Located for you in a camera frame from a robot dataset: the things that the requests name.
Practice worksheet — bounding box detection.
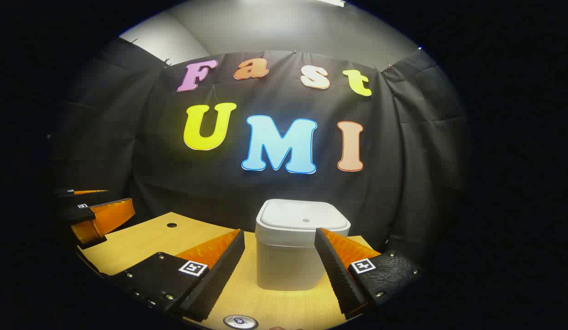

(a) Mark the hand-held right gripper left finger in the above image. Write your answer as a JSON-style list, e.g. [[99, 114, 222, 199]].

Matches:
[[100, 228, 246, 323]]

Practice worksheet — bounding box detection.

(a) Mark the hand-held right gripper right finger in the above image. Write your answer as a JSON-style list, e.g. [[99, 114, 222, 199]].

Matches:
[[314, 227, 423, 320]]

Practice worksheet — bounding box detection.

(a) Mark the silver pop can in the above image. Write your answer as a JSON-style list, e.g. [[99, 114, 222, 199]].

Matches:
[[223, 314, 259, 330]]

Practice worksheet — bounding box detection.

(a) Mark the grey desktop garbage bin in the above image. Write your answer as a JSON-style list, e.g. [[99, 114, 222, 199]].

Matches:
[[255, 198, 352, 292]]

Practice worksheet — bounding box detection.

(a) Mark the wooden desktop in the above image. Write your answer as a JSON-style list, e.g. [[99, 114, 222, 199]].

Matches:
[[77, 212, 385, 330]]

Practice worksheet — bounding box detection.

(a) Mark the black backdrop cloth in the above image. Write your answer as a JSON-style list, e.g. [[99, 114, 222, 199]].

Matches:
[[48, 37, 472, 257]]

